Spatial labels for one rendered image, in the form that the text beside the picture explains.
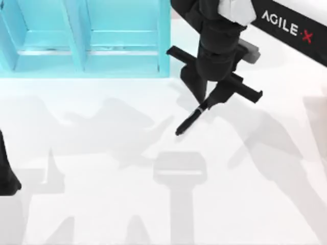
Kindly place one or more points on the black pen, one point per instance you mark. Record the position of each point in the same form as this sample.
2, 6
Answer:
187, 122

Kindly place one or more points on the pale grey rounded box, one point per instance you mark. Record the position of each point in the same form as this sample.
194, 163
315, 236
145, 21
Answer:
251, 52

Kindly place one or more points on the light blue rack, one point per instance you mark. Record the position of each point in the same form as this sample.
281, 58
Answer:
122, 63

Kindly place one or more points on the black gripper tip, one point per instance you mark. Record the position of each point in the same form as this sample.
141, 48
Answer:
7, 176

